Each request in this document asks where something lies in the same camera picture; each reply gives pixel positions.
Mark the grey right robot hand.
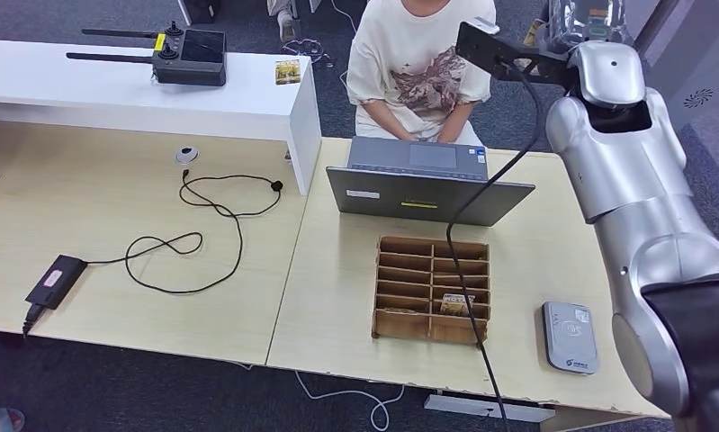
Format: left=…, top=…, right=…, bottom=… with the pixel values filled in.
left=535, top=0, right=628, bottom=56

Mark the person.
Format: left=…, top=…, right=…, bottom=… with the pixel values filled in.
left=346, top=0, right=499, bottom=146

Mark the grey card reader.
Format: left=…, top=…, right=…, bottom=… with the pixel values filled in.
left=541, top=301, right=600, bottom=375

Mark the wooden card organizer box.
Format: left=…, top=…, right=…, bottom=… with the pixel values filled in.
left=371, top=235, right=491, bottom=347

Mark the grey kiosk stand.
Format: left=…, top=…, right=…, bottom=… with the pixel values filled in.
left=624, top=0, right=719, bottom=130

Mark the grey laptop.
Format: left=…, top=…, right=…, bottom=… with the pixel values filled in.
left=326, top=135, right=536, bottom=228

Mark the black box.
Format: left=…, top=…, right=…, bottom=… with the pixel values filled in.
left=176, top=0, right=223, bottom=25

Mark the black remote controller with antennas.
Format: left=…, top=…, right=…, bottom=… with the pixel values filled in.
left=65, top=19, right=228, bottom=87

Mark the white strip under desk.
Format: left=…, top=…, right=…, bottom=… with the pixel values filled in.
left=424, top=393, right=557, bottom=425

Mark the white raised counter shelf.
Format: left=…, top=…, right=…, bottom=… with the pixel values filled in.
left=0, top=37, right=323, bottom=197

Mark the black power adapter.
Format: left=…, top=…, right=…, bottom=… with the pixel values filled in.
left=24, top=254, right=89, bottom=311

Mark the chrome stanchion post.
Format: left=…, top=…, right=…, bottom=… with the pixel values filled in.
left=632, top=0, right=682, bottom=46

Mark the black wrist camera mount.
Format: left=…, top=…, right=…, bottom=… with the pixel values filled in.
left=455, top=16, right=575, bottom=85

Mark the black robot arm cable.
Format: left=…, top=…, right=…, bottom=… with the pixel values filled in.
left=445, top=59, right=545, bottom=432

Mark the tangled floor cable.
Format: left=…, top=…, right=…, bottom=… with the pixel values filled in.
left=281, top=36, right=337, bottom=68

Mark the black adapter cable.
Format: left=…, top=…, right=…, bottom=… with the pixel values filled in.
left=86, top=169, right=284, bottom=296

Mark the white floor cable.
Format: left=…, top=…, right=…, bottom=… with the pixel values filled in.
left=293, top=370, right=406, bottom=432

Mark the black power cord plug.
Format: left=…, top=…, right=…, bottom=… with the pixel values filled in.
left=21, top=303, right=47, bottom=338

